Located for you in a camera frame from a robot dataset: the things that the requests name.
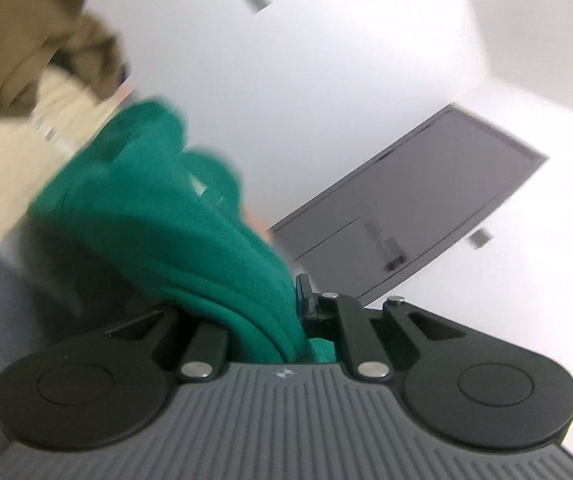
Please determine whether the green hooded sweatshirt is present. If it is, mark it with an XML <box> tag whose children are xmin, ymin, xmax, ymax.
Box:
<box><xmin>29</xmin><ymin>100</ymin><xmax>335</xmax><ymax>364</ymax></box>

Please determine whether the grey door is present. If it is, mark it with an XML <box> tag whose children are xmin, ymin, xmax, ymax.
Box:
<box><xmin>273</xmin><ymin>105</ymin><xmax>547</xmax><ymax>304</ymax></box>

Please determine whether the colour-block bed sheet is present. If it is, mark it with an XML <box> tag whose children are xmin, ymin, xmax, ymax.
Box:
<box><xmin>0</xmin><ymin>66</ymin><xmax>140</xmax><ymax>461</ymax></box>

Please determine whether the brown jacket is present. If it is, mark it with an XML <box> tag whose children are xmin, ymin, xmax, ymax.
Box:
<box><xmin>0</xmin><ymin>0</ymin><xmax>126</xmax><ymax>116</ymax></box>

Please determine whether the grey wall switch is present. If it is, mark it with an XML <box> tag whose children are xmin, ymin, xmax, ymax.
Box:
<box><xmin>468</xmin><ymin>226</ymin><xmax>493</xmax><ymax>249</ymax></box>

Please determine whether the black door handle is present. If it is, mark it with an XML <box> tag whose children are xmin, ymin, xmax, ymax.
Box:
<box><xmin>365</xmin><ymin>220</ymin><xmax>407</xmax><ymax>272</ymax></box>

